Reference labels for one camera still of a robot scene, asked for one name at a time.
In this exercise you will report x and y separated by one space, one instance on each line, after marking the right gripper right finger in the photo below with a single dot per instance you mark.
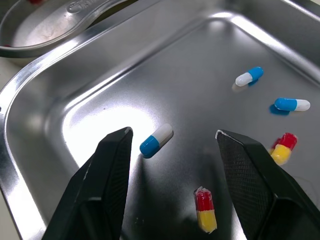
252 185

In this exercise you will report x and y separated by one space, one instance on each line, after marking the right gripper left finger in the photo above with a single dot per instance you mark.
100 190

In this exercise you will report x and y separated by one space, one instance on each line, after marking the steel tray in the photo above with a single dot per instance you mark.
175 105

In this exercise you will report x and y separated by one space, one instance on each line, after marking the steel kidney dish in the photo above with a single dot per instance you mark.
42 27

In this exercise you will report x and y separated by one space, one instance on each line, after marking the red-yellow capsule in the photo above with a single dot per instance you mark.
205 209
283 149

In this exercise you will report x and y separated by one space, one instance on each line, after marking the blue-white capsule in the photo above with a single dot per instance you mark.
249 76
156 140
292 104

